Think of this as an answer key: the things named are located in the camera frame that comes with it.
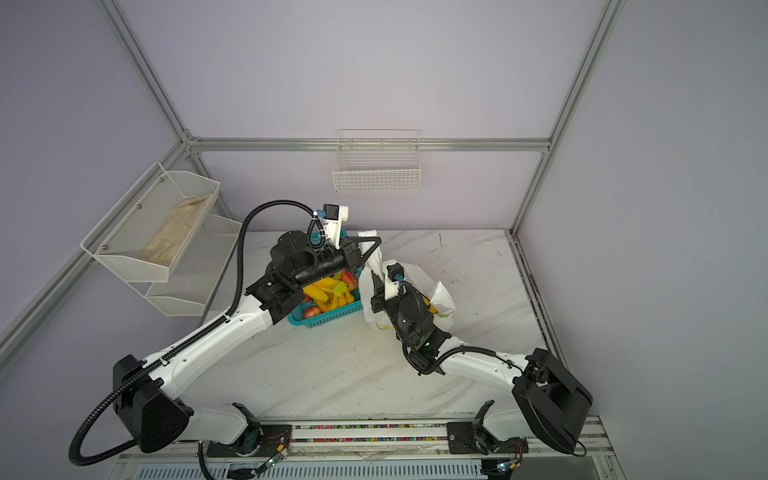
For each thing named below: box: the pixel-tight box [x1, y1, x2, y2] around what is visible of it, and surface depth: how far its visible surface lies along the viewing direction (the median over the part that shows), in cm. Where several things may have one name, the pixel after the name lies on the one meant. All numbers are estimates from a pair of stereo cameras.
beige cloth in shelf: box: [141, 193, 213, 267], surface depth 81 cm
